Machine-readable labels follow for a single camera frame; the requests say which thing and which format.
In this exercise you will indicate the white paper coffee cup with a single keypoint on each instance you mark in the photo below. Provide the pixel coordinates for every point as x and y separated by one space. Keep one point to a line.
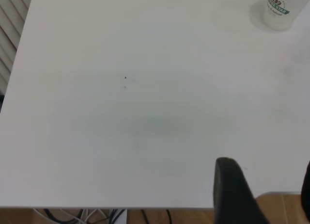
278 15

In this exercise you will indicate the white table leg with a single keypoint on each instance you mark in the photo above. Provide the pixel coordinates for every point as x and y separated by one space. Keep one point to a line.
122 218

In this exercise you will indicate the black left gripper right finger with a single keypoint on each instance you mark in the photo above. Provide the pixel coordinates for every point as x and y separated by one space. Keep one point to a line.
306 192

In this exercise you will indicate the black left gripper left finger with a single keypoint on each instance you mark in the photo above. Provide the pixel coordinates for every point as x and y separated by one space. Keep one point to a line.
232 192

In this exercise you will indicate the white slatted panel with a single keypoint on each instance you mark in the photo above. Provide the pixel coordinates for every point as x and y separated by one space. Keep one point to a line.
10 27

